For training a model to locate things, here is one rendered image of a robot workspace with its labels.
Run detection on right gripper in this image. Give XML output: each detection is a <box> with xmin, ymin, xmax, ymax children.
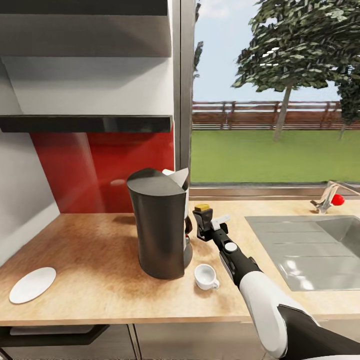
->
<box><xmin>198</xmin><ymin>222</ymin><xmax>229</xmax><ymax>242</ymax></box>

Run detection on paper coffee filter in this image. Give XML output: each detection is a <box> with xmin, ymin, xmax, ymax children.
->
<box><xmin>162</xmin><ymin>167</ymin><xmax>189</xmax><ymax>187</ymax></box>

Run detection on saucer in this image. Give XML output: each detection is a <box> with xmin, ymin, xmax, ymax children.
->
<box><xmin>9</xmin><ymin>267</ymin><xmax>56</xmax><ymax>304</ymax></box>

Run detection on bottle of coffee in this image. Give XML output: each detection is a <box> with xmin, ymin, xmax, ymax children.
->
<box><xmin>192</xmin><ymin>204</ymin><xmax>213</xmax><ymax>242</ymax></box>

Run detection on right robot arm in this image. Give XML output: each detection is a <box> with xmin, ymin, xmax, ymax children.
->
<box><xmin>198</xmin><ymin>214</ymin><xmax>360</xmax><ymax>360</ymax></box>

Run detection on coffee cup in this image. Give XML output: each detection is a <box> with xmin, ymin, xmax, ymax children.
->
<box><xmin>194</xmin><ymin>264</ymin><xmax>220</xmax><ymax>290</ymax></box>

